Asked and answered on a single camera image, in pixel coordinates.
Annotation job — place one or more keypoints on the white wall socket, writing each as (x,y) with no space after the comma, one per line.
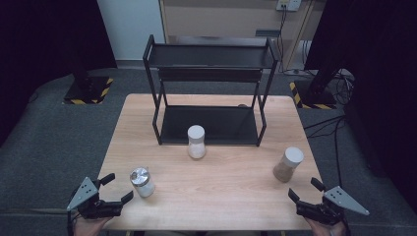
(289,4)

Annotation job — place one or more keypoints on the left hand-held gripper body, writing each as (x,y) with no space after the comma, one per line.
(86,193)

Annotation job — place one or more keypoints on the person's left hand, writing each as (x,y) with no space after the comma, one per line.
(87,226)

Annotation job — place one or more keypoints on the black stand with striped base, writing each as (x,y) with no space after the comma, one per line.
(87,90)
(314,96)

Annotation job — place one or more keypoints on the white-lid jar of brown powder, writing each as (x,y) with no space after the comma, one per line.
(286,167)

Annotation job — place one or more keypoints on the white-lid jar of white powder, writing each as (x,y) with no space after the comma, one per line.
(196,144)

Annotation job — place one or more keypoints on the dark label plate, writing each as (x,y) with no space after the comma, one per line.
(267,33)

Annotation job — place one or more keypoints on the silver-lid jar of white powder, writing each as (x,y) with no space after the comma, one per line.
(143,183)

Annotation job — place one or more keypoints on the beige wooden cabinet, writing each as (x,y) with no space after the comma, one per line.
(213,19)

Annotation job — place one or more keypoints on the person's right hand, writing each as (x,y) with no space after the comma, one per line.
(327,230)

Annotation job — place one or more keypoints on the small brown round object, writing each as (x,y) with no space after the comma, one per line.
(242,105)

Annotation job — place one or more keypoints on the black metal two-tier shelf rack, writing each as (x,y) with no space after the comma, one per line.
(209,55)

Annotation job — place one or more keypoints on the black curtain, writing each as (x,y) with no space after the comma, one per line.
(39,39)
(387,65)

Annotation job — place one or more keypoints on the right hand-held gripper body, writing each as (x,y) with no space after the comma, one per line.
(341,198)

